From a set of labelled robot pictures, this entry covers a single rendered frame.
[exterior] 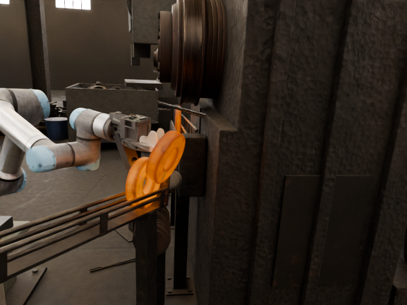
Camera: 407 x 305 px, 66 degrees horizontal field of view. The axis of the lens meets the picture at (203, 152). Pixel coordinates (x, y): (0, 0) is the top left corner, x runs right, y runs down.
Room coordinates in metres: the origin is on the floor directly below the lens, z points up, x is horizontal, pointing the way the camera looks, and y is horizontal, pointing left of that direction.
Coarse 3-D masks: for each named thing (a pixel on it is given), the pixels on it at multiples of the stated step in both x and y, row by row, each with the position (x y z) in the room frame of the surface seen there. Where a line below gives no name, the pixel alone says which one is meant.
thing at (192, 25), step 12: (192, 0) 1.24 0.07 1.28; (192, 12) 1.20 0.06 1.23; (192, 24) 1.18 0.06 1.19; (192, 36) 1.17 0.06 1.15; (192, 48) 1.17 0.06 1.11; (192, 60) 1.18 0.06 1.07; (192, 72) 1.19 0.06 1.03; (192, 84) 1.21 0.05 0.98; (180, 96) 1.27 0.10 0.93; (192, 96) 1.27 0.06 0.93
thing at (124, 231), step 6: (156, 126) 1.81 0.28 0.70; (138, 156) 1.81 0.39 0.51; (132, 222) 1.79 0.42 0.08; (120, 228) 1.84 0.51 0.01; (126, 228) 1.84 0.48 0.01; (132, 228) 1.79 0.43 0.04; (120, 234) 1.77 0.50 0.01; (126, 234) 1.77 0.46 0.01; (132, 234) 1.77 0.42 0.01; (132, 240) 1.70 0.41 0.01
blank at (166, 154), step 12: (168, 132) 0.83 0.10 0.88; (156, 144) 0.80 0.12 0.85; (168, 144) 0.80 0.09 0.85; (180, 144) 0.87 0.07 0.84; (156, 156) 0.78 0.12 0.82; (168, 156) 0.88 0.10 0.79; (180, 156) 0.91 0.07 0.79; (156, 168) 0.78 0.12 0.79; (168, 168) 0.86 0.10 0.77; (156, 180) 0.80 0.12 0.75
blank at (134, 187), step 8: (136, 160) 0.87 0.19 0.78; (144, 160) 0.87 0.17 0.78; (136, 168) 0.84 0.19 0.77; (144, 168) 0.86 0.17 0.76; (128, 176) 0.83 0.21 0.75; (136, 176) 0.83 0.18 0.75; (144, 176) 0.86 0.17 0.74; (128, 184) 0.82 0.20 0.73; (136, 184) 0.82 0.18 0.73; (152, 184) 0.91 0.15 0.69; (128, 192) 0.82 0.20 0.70; (136, 192) 0.82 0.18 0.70; (144, 192) 0.89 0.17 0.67; (128, 200) 0.83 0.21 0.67; (144, 200) 0.86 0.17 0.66; (144, 208) 0.86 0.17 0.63
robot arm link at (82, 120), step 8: (72, 112) 0.99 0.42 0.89; (80, 112) 0.97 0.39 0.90; (88, 112) 0.97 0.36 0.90; (96, 112) 0.97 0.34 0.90; (72, 120) 0.97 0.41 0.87; (80, 120) 0.95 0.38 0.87; (88, 120) 0.94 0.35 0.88; (80, 128) 0.95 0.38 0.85; (88, 128) 0.94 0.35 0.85; (80, 136) 0.95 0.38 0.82; (88, 136) 0.95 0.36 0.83; (96, 136) 0.96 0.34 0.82
